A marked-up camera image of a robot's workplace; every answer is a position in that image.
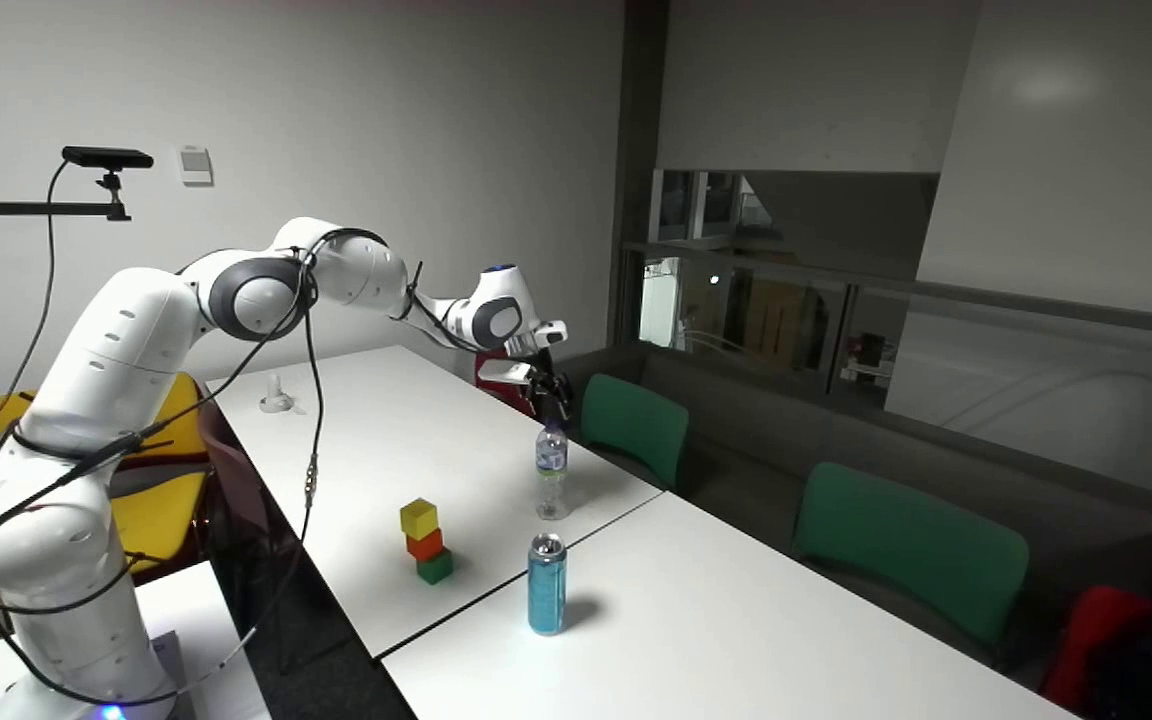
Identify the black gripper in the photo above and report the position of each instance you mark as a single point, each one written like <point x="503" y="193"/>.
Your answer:
<point x="545" y="374"/>

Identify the clear plastic water bottle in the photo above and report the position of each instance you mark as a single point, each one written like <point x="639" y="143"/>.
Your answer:
<point x="550" y="469"/>

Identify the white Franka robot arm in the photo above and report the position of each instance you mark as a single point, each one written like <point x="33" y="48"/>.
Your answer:
<point x="111" y="363"/>

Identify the red chair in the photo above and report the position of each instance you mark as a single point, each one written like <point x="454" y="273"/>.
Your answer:
<point x="503" y="388"/>
<point x="1093" y="640"/>

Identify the green chair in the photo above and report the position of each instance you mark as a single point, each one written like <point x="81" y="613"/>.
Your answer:
<point x="909" y="545"/>
<point x="632" y="427"/>

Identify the yellow block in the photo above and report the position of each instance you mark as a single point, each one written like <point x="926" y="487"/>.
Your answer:
<point x="418" y="517"/>

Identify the blue drink can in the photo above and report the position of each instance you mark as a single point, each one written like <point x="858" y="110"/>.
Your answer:
<point x="545" y="584"/>

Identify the orange block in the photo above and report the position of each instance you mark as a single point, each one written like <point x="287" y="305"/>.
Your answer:
<point x="424" y="545"/>

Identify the green block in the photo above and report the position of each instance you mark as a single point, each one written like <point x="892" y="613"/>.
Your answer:
<point x="436" y="568"/>

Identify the grey upholstered bench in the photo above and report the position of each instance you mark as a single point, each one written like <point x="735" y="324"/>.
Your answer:
<point x="760" y="427"/>

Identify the yellow chair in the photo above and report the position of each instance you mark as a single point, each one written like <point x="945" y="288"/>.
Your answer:
<point x="158" y="515"/>

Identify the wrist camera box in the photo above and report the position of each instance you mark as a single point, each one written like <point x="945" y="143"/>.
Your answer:
<point x="550" y="329"/>

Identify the white wall switch box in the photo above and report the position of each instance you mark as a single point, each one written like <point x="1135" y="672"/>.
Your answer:
<point x="198" y="165"/>

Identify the black stereo camera bar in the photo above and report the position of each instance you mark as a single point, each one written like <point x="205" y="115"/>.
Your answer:
<point x="106" y="157"/>

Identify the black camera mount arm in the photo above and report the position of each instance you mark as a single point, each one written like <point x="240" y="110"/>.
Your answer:
<point x="31" y="205"/>

